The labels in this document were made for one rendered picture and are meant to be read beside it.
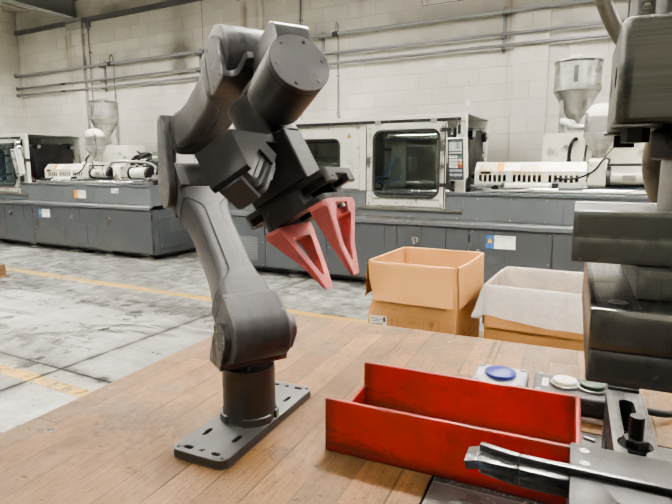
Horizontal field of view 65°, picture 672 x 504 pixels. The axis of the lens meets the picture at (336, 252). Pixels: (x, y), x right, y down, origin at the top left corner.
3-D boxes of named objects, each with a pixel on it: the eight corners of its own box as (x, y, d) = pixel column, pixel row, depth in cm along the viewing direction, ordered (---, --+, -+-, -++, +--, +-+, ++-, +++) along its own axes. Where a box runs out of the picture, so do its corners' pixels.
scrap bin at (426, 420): (364, 405, 68) (365, 360, 67) (576, 447, 58) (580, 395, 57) (324, 449, 57) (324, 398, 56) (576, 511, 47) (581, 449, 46)
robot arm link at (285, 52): (353, 94, 47) (324, -17, 50) (264, 87, 43) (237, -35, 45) (301, 154, 57) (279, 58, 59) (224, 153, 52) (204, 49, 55)
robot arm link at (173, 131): (292, 20, 55) (211, 134, 81) (208, 7, 51) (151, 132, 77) (311, 130, 54) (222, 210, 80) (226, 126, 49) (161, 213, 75)
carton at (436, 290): (397, 334, 336) (399, 245, 327) (483, 348, 311) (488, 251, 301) (357, 364, 285) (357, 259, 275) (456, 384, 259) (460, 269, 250)
